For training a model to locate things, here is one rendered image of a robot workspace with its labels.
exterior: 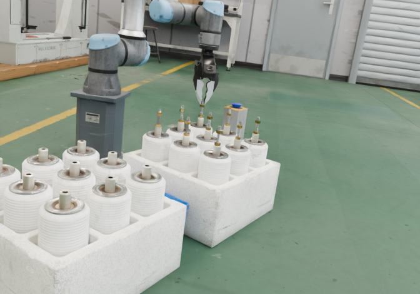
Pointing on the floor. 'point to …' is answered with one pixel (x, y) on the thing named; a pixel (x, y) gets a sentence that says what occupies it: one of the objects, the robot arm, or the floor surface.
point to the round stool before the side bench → (154, 39)
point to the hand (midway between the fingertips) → (203, 101)
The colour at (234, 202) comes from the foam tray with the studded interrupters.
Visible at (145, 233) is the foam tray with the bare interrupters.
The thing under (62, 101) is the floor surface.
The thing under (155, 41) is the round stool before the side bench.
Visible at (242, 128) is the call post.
